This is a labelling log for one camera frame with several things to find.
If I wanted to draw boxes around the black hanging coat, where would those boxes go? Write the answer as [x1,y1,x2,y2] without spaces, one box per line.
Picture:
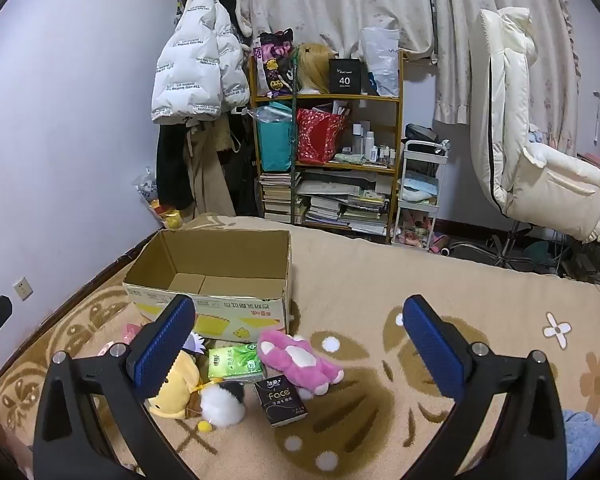
[156,120,196,211]

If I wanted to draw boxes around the dark hanging clothes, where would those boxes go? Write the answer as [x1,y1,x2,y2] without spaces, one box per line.
[227,110,260,216]

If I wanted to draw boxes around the plastic bag with yellow items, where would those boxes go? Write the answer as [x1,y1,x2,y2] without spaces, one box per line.
[137,167,186,231]

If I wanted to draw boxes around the white trolley cart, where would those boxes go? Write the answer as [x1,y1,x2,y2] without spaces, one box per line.
[392,139,451,253]

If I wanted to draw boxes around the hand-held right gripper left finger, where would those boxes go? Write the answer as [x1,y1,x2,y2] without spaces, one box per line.
[32,294,201,480]

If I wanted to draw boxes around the pile of books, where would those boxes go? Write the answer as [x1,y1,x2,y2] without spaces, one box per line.
[258,170,393,236]

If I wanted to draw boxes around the black tissue pack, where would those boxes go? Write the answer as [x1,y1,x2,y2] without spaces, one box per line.
[254,374,309,429]

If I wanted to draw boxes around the beige hanging coat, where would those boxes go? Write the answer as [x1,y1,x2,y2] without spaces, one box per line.
[187,117,238,216]

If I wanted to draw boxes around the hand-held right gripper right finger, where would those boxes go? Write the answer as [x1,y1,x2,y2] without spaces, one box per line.
[402,294,568,480]

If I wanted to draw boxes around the cardboard box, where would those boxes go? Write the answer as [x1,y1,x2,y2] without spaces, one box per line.
[122,229,293,345]

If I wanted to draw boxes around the white puffer jacket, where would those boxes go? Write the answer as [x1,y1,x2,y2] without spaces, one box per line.
[151,0,251,125]

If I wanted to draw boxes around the blonde wig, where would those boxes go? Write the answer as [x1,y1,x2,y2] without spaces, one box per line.
[296,42,338,95]

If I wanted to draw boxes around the yellow plush toy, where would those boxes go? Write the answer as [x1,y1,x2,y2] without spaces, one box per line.
[147,347,206,421]

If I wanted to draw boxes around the red patterned gift bag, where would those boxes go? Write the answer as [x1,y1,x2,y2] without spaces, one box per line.
[296,106,348,165]

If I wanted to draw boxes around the pink plastic-wrapped soft toy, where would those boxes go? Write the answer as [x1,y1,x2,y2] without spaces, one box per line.
[97,322,143,358]

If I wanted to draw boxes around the cream padded office chair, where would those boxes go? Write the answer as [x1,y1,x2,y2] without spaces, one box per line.
[469,6,600,271]

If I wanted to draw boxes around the printed black pink bag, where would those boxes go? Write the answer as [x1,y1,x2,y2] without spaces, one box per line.
[252,29,298,97]

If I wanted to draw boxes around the clear plastic bag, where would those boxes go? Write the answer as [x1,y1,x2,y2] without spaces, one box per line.
[360,26,401,97]

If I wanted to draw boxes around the wooden shelf rack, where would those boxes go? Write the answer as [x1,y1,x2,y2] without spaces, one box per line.
[247,50,406,243]

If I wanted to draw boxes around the green tissue pack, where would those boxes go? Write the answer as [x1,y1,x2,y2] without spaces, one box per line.
[207,344,267,383]

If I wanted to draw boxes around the group of white cosmetic bottles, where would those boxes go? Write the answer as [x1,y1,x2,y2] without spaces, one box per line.
[350,120,398,166]

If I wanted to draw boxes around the teal gift bag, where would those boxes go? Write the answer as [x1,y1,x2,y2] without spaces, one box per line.
[254,101,297,173]

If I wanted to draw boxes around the blue fluffy cloth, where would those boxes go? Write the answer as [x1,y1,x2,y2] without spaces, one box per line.
[560,409,600,480]

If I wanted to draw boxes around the black box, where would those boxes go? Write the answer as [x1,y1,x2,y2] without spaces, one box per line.
[328,58,368,94]

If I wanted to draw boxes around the pink plush toy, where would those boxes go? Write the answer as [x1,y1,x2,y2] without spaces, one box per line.
[256,329,345,401]

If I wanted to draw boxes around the white fluffy penguin plush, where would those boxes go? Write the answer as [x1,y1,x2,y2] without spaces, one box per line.
[197,380,248,433]

